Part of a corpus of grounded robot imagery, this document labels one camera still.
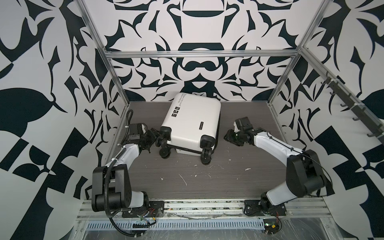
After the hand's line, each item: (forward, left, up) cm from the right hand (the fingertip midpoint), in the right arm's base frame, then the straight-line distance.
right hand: (227, 136), depth 90 cm
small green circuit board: (-43, -16, -11) cm, 47 cm away
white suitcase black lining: (+1, +21, +12) cm, 24 cm away
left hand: (+2, +41, +3) cm, 41 cm away
